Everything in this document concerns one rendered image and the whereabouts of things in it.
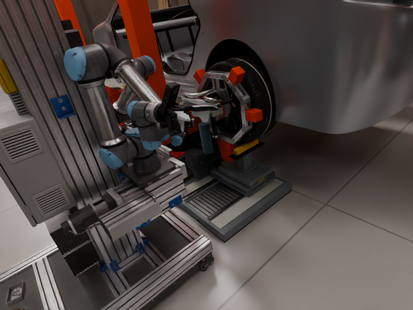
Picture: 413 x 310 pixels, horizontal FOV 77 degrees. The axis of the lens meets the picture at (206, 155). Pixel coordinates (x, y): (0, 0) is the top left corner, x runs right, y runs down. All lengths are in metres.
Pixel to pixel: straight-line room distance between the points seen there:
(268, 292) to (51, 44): 1.70
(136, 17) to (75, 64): 1.10
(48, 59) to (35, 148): 0.38
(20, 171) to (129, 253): 0.84
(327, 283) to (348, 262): 0.22
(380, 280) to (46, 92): 2.01
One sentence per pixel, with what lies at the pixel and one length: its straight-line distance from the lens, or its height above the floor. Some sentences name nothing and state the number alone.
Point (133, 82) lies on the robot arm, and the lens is 1.17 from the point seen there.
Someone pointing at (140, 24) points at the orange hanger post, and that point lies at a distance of 2.18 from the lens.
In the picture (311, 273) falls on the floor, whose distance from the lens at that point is 1.89.
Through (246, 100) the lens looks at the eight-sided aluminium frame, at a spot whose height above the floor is 0.95.
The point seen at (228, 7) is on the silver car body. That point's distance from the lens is 2.07.
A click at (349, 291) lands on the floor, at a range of 1.87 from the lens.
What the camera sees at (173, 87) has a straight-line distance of 0.86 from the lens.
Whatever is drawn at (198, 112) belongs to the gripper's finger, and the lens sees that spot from 0.90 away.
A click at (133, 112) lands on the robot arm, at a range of 1.02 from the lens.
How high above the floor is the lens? 1.50
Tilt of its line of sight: 28 degrees down
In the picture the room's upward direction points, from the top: 10 degrees counter-clockwise
